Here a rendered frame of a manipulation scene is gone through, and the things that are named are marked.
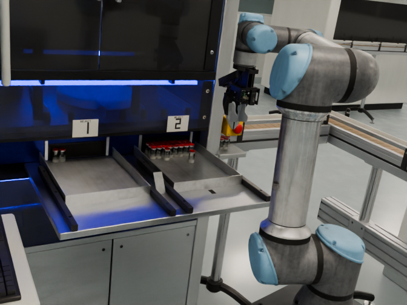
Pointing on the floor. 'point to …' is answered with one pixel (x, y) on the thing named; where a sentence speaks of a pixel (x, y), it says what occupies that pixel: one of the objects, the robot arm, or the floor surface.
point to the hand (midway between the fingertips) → (232, 124)
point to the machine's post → (212, 137)
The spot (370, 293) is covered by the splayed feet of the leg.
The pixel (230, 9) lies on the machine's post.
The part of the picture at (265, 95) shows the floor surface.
